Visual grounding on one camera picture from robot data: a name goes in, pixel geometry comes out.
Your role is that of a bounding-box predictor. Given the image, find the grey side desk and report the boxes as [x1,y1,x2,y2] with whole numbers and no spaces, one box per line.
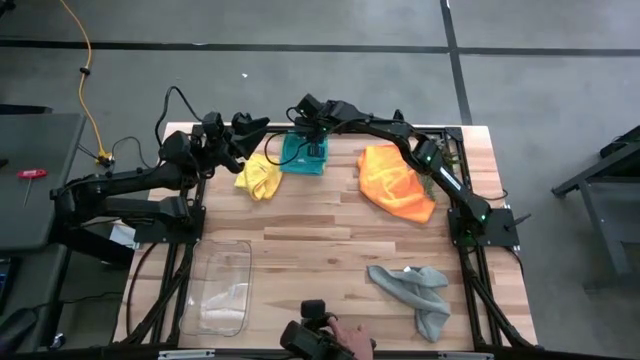
[0,112,87,251]

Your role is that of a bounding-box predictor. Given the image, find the black aluminium table frame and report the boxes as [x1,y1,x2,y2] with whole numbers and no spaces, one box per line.
[119,110,539,351]

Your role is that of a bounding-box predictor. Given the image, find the person's hand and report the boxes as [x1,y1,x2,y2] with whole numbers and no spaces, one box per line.
[327,315,377,360]

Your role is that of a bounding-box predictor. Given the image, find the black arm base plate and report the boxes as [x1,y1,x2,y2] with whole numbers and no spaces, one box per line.
[133,207,206,245]
[448,207,521,247]

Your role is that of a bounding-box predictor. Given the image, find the white paper sheet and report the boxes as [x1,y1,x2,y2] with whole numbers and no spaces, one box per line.
[110,222,140,249]

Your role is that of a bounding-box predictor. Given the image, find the grey microfiber towel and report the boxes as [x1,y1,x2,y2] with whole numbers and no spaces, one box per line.
[368,264,452,344]

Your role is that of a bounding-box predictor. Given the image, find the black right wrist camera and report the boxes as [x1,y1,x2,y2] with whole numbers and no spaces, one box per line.
[295,93,324,119]

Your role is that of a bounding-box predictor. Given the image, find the yellow microfiber towel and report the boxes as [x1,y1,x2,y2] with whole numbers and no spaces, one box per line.
[233,153,284,202]

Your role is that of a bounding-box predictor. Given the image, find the potted succulent plant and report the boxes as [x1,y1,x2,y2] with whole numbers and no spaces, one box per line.
[422,139,461,202]

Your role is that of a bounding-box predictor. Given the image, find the teal microfiber towel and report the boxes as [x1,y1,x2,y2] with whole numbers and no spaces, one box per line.
[279,132,330,176]

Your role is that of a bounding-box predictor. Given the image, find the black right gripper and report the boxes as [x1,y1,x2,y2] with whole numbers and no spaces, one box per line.
[294,99,361,159]

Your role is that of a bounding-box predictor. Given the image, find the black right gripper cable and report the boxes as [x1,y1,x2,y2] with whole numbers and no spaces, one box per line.
[263,130,304,167]

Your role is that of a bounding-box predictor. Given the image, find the black handheld camera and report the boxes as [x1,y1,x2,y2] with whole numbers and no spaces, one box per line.
[278,298,351,360]

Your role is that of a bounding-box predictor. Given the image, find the clear plastic bin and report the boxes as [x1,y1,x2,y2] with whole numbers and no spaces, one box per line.
[178,238,254,337]

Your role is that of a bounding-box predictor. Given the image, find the thin black floor cable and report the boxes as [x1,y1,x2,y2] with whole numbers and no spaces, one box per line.
[77,135,151,171]

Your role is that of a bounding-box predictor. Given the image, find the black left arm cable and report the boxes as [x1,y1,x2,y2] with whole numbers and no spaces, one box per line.
[154,85,206,151]

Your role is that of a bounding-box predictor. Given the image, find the black metal stand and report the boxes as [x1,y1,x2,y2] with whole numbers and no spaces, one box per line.
[552,124,640,291]

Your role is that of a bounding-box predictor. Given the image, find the yellow extension cable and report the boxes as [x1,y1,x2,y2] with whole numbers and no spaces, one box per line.
[58,0,115,169]

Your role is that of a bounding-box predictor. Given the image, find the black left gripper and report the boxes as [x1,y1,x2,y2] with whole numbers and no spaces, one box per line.
[192,112,271,174]

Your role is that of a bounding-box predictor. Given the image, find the orange microfiber towel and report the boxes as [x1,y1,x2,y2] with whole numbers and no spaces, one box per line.
[357,143,436,225]

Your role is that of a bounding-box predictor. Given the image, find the red-handled hex key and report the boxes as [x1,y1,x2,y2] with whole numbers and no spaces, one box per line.
[16,168,49,208]

